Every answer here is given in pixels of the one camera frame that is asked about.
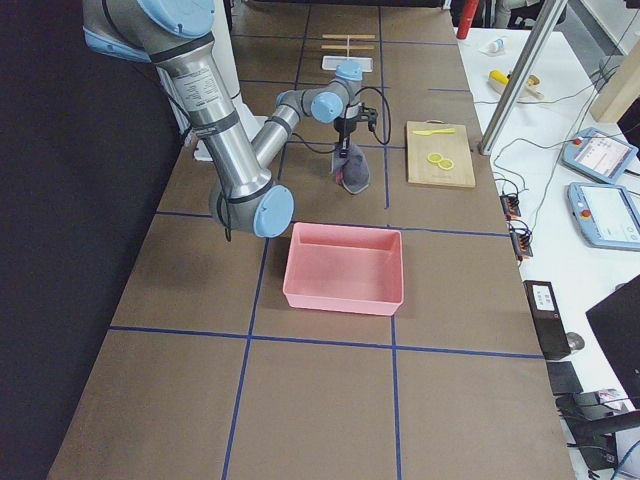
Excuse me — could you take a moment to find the lemon slice far from knife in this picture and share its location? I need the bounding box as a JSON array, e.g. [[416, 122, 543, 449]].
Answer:
[[437, 158, 455, 171]]

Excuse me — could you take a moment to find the teach pendant near bin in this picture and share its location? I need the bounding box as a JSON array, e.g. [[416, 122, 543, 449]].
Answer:
[[561, 127, 638, 184]]

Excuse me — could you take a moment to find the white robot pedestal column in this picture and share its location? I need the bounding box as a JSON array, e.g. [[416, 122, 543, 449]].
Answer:
[[172, 1, 262, 168]]

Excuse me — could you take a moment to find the lemon slice near knife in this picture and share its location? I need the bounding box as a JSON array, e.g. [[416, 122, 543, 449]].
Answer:
[[427, 152, 443, 164]]

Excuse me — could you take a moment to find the wooden cutting board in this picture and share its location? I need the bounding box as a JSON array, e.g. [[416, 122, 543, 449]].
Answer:
[[406, 121, 476, 189]]

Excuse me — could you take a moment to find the red bottle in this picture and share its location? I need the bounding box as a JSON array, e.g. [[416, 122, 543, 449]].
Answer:
[[456, 0, 479, 40]]

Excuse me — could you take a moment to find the yellow plastic knife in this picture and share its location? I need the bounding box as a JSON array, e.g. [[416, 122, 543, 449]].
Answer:
[[411, 127, 456, 136]]

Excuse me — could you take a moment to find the pink plastic bin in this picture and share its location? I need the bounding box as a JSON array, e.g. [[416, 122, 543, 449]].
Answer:
[[283, 222, 404, 316]]

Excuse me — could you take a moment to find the aluminium frame post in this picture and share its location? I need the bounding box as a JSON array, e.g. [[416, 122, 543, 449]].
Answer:
[[478, 0, 567, 156]]

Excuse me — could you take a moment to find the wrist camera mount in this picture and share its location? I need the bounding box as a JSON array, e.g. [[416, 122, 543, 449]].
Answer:
[[358, 103, 378, 132]]

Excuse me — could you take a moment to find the black power box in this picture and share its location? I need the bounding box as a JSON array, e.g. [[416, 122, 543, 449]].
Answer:
[[523, 280, 571, 360]]

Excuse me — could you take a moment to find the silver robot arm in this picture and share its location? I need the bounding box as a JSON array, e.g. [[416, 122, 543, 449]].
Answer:
[[82, 1, 363, 238]]

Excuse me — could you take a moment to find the grey cleaning cloth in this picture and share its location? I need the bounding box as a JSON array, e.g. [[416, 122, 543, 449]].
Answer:
[[331, 144, 370, 195]]

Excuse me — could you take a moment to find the teach pendant near dustpan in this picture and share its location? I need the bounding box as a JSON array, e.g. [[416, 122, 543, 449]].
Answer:
[[566, 182, 639, 251]]

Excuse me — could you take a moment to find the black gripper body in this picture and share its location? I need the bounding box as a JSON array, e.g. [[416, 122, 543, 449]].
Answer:
[[335, 116, 358, 143]]

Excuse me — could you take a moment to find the white towel rack stand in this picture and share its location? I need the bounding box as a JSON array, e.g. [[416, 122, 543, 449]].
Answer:
[[320, 33, 376, 73]]

